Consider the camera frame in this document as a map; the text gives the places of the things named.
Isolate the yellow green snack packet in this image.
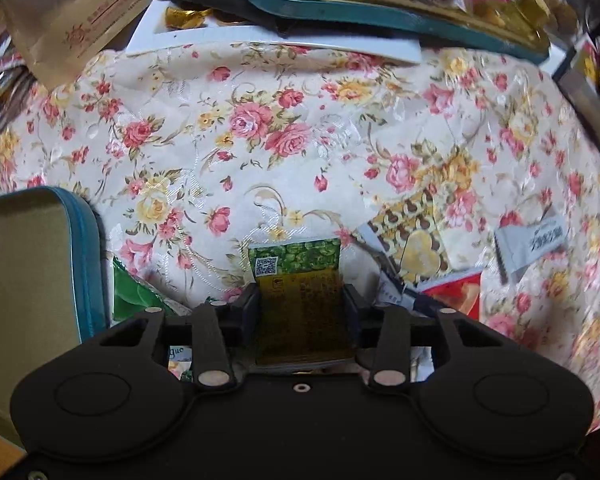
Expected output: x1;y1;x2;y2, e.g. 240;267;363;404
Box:
248;237;352;367

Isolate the red biscuit packet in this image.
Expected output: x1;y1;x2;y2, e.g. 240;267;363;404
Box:
418;268;482;321

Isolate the gold heart chocolate packet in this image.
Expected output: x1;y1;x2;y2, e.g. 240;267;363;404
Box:
367;192;451;285

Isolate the grey white snack bar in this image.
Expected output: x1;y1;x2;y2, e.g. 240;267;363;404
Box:
495;216;567;283

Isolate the white black snack packet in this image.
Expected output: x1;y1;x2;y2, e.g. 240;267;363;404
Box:
354;224;434;382

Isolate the empty gold metal tray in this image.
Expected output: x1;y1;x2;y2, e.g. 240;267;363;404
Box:
0;186;110;443

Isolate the floral tablecloth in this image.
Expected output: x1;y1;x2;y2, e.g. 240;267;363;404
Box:
0;44;600;427

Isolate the white board under tray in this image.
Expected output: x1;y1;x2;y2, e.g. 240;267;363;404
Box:
126;0;422;64

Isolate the brown paper bag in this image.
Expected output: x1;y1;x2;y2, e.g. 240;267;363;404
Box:
0;0;151;90

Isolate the teal gold snack tray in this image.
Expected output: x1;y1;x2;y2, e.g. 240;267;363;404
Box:
248;0;550;64

